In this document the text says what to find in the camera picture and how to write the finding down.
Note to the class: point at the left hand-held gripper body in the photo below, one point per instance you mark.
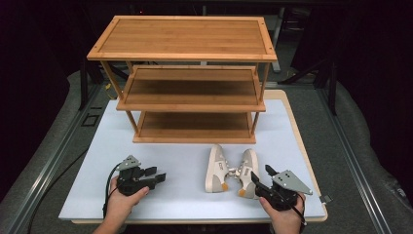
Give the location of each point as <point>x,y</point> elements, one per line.
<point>130,182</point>

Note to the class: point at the person's right hand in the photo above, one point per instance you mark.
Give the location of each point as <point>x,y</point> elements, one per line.
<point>285,219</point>

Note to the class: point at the light metal stand post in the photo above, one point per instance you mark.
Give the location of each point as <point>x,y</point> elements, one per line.
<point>277,48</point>

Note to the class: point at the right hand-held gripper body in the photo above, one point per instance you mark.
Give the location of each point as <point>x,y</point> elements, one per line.
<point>285,185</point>

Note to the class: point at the small yellow item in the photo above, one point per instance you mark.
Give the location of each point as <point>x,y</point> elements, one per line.
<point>108,87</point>

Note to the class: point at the white grey sneaker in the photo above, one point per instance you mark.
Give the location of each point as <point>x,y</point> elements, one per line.
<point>216,169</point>
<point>249,169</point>

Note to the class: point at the person's left hand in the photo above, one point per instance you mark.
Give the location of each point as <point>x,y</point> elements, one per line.
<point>120,204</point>

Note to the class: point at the white table mat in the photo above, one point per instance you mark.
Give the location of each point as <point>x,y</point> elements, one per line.
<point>181,195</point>

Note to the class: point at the black stand leg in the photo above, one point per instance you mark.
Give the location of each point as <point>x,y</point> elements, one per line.
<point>83,87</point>
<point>331,87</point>

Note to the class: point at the grey metal floor rail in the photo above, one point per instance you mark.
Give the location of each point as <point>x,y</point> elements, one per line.
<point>354,175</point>
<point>48,172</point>

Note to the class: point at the wooden three-tier shoe rack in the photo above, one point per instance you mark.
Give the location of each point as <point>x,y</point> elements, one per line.
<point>181,39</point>

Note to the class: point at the small grey clip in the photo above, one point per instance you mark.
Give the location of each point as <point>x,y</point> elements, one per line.
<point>325,199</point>

